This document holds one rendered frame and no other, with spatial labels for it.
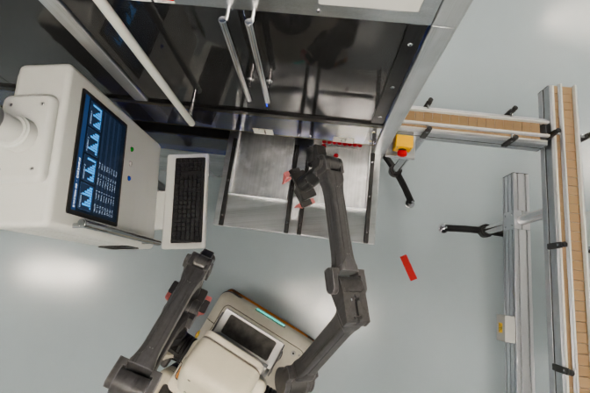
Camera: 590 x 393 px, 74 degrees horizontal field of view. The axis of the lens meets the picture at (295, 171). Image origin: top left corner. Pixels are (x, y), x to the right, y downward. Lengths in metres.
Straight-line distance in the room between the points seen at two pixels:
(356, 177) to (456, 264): 1.18
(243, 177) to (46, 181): 0.81
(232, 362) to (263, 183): 0.79
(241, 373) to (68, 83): 0.99
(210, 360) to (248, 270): 1.39
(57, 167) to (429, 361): 2.22
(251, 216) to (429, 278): 1.35
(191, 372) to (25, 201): 0.65
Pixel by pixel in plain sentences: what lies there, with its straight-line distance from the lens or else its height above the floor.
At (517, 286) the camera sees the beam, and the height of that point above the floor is 0.55.
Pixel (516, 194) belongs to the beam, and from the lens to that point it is 2.35.
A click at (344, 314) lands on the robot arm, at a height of 1.52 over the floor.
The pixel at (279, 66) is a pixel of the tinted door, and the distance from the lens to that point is 1.20.
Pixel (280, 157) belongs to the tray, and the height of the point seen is 0.88.
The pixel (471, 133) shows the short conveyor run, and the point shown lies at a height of 0.93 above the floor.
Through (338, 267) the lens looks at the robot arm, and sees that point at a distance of 1.10.
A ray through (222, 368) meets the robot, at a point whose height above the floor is 1.36.
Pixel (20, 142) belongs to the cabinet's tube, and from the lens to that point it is 1.28.
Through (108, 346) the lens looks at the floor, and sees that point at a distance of 2.89.
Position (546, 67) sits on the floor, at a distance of 3.43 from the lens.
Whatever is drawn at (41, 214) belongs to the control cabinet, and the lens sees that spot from 1.27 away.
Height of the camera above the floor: 2.58
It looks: 74 degrees down
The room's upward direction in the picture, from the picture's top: 8 degrees counter-clockwise
